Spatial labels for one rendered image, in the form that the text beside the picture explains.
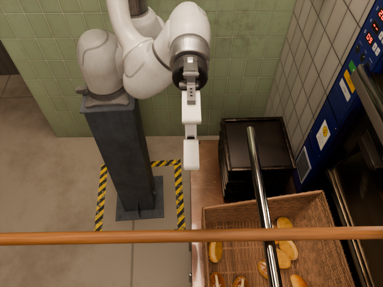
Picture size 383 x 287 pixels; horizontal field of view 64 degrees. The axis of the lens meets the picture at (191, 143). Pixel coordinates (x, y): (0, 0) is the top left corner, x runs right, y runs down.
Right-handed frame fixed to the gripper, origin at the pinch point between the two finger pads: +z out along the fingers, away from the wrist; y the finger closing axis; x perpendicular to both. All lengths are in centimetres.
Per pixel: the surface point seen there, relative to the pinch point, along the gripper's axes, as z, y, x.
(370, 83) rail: -19.9, 4.7, -41.1
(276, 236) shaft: 6.9, 28.0, -20.1
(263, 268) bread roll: 0, 85, -29
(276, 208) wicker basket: -22, 78, -36
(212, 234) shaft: 6.3, 27.8, -4.8
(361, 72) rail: -24.4, 5.2, -41.0
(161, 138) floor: -115, 148, 22
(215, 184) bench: -42, 90, -13
